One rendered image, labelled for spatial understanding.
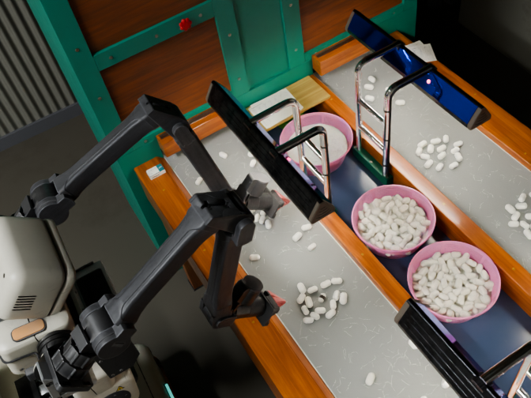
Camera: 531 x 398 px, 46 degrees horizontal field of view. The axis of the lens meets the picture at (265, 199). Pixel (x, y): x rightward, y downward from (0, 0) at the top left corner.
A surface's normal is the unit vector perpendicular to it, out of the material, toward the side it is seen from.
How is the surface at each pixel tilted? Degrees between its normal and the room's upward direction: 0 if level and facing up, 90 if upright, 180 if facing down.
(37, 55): 90
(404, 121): 0
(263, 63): 90
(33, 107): 90
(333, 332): 0
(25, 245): 42
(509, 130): 0
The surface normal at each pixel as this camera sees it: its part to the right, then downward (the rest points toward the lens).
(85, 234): -0.13, -0.61
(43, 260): 0.48, -0.76
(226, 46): 0.52, 0.63
